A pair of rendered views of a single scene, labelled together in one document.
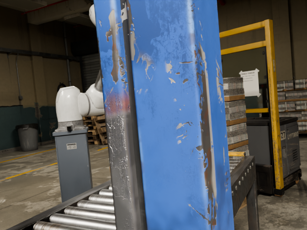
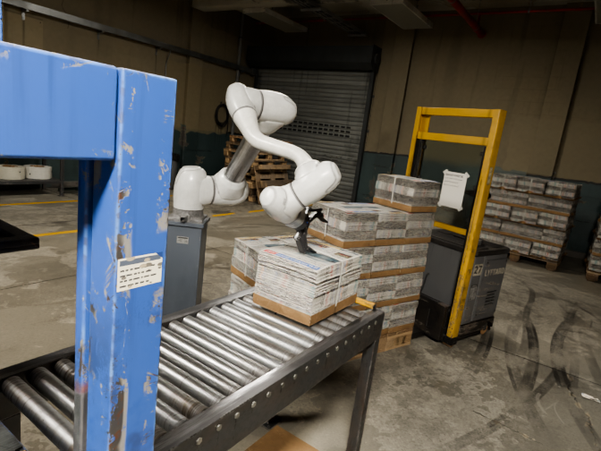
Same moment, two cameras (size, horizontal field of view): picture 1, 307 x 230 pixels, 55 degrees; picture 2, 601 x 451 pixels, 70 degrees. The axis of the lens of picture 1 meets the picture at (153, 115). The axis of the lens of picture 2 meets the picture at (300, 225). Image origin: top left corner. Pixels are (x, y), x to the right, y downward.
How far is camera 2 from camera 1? 0.52 m
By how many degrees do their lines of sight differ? 11
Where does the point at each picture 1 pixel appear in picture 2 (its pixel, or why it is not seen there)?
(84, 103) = (207, 191)
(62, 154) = (170, 247)
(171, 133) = (98, 418)
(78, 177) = (183, 276)
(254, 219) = (364, 382)
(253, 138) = (439, 262)
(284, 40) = (557, 114)
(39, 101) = (187, 123)
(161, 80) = (97, 389)
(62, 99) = (181, 182)
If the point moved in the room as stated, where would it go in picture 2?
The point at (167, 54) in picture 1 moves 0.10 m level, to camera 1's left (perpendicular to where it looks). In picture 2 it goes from (101, 378) to (28, 364)
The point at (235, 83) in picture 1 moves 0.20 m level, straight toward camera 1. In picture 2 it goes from (427, 190) to (423, 192)
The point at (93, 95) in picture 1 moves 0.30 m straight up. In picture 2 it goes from (221, 183) to (226, 123)
